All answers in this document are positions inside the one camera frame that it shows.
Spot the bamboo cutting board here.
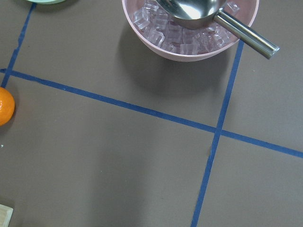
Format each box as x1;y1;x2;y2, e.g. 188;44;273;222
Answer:
0;204;14;227

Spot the pink bowl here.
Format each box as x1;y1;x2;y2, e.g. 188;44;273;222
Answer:
122;0;259;62

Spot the light green plate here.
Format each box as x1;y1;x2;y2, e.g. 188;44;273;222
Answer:
27;0;65;5

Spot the orange fruit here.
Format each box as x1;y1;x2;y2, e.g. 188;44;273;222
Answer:
0;87;15;126

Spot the metal scoop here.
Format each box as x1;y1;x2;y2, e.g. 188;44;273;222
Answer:
157;0;280;59

